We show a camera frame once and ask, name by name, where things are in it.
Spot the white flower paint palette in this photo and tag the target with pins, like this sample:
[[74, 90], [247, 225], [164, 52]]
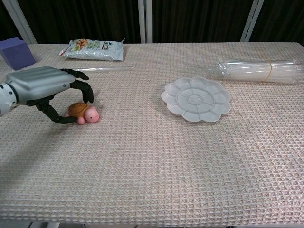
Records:
[[196, 99]]

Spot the white snack bag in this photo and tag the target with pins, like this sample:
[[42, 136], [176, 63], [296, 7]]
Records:
[[93, 49]]

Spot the purple cube block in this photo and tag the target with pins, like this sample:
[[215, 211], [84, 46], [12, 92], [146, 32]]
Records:
[[16, 53]]

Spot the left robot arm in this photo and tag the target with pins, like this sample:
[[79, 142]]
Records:
[[7, 99]]

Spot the single clear plastic tube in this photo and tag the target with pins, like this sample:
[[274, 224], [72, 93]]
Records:
[[104, 69]]

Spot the bundle of clear plastic tubes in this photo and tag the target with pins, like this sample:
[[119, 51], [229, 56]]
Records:
[[256, 70]]

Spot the small orange pink toy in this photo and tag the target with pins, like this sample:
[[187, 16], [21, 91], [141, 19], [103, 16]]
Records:
[[84, 113]]

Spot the black curtain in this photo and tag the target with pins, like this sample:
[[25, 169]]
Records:
[[83, 20]]

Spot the beige waffle-textured tablecloth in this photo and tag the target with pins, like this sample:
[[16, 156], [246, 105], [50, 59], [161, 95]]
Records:
[[152, 137]]

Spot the white frame post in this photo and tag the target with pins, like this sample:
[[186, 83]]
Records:
[[145, 21], [22, 21], [251, 21]]

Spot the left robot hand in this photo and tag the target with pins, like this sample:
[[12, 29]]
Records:
[[45, 88]]

